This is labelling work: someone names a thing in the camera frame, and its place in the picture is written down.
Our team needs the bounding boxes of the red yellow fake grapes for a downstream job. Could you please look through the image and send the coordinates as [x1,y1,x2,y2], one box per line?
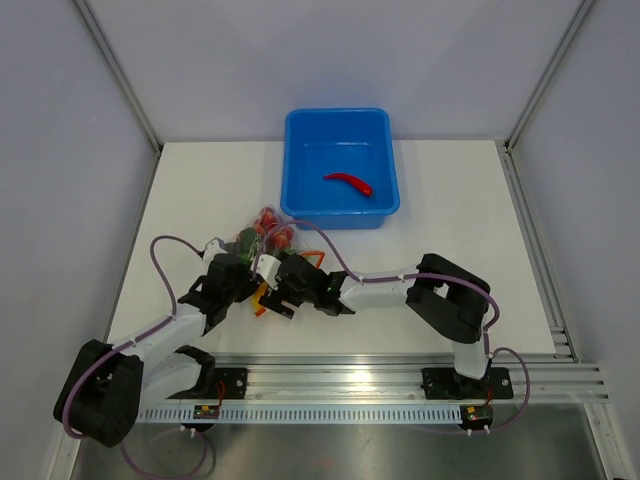
[252,207,294,252]

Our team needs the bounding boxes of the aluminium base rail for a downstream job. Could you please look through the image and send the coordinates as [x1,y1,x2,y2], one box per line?
[69,353,611,405]

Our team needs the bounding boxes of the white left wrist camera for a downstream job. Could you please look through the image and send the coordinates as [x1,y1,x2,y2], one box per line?
[200,237,226,263]

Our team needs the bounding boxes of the clear zip top bag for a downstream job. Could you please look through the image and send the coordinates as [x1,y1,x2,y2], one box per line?
[227,203,326,319]

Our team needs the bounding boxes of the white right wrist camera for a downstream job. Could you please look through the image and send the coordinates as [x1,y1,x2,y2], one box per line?
[254,254,281,290]

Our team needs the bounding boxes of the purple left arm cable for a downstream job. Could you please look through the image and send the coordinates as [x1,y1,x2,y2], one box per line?
[62,235,211,476]

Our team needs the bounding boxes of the aluminium frame post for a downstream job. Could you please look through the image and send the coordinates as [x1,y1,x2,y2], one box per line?
[503,0,599,154]
[73,0,162,156]

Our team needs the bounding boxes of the yellow fake bell pepper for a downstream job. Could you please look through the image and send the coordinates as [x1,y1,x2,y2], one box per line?
[251,283,268,317]

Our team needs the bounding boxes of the left aluminium frame post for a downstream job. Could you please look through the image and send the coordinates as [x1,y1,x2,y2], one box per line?
[73,0,162,156]

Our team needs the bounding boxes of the blue plastic bin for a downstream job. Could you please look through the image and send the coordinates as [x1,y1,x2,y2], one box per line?
[280,108,401,230]

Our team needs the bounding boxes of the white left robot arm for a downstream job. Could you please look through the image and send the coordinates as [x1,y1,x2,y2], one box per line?
[53,253,257,447]

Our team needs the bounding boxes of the right aluminium frame post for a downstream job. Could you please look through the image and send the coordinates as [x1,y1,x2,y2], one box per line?
[503,0,599,154]

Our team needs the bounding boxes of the white slotted cable duct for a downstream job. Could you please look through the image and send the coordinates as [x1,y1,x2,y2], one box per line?
[137,403,462,425]

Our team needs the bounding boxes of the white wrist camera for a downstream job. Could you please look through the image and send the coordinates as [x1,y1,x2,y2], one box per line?
[200,237,226,263]
[254,254,281,290]

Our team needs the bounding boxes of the red fake chili pepper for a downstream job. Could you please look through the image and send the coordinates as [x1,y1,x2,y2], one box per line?
[323,172,374,198]

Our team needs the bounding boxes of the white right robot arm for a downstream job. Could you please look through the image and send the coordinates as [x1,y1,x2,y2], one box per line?
[253,253,499,400]

